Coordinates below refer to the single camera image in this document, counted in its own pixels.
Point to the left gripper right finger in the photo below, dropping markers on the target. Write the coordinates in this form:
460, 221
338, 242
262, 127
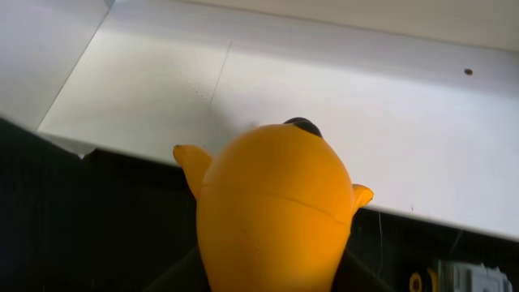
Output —
354, 277

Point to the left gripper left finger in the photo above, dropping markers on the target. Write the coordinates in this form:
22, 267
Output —
188, 276

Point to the grey and yellow toy truck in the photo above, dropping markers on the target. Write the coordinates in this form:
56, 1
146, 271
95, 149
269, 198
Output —
470, 280

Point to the white shelf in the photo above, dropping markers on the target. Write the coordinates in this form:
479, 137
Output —
365, 105

